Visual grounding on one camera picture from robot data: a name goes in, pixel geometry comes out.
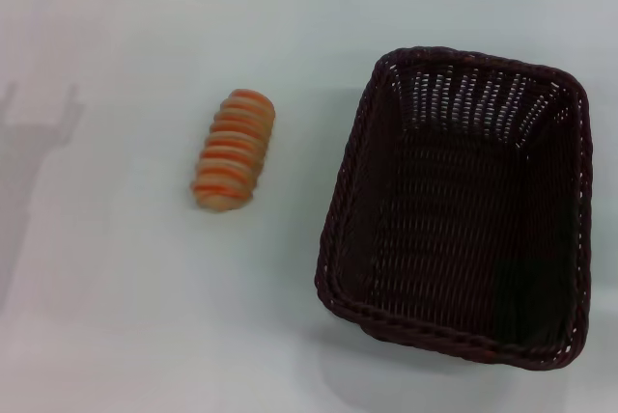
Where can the orange striped bread loaf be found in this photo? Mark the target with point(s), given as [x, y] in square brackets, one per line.
[234, 150]

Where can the dark brown woven basket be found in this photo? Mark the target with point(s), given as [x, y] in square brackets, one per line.
[449, 249]

